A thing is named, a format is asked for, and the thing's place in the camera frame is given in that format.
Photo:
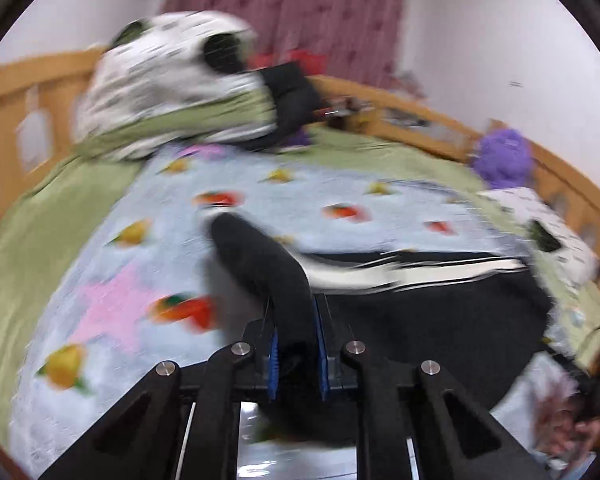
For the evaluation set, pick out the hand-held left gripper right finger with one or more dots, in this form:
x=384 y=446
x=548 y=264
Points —
x=322 y=360

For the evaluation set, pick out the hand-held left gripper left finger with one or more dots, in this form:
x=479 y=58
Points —
x=274 y=365

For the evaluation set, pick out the black pants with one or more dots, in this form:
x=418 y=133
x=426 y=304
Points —
x=430 y=320

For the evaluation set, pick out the person's right hand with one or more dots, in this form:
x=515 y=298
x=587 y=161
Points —
x=567 y=435

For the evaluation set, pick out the fruit print tablecloth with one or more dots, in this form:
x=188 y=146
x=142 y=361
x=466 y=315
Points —
x=180 y=260

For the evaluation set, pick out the white floral pillow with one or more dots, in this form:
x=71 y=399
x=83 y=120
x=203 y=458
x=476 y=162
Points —
x=570 y=255

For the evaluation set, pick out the purple cloth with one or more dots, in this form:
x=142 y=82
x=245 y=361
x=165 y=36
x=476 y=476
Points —
x=295 y=141

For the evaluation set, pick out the pink cloth piece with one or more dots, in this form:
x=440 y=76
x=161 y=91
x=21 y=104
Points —
x=205 y=150

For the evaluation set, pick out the purple plush toy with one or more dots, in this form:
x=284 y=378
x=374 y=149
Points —
x=505 y=157

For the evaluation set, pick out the cardboard and paper clutter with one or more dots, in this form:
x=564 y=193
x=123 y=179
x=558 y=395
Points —
x=405 y=112

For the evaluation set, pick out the black clothing pile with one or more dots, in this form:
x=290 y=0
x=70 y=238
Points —
x=290 y=95

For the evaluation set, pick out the green bed sheet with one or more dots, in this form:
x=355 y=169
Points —
x=55 y=210

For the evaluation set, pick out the red chair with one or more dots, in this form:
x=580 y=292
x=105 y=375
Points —
x=307 y=59
x=262 y=60

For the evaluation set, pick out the folded white green floral quilt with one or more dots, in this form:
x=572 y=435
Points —
x=155 y=70

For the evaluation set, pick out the red patterned curtain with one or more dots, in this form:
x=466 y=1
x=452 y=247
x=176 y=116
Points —
x=290 y=10

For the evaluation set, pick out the wooden bed frame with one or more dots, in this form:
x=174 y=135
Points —
x=10 y=80

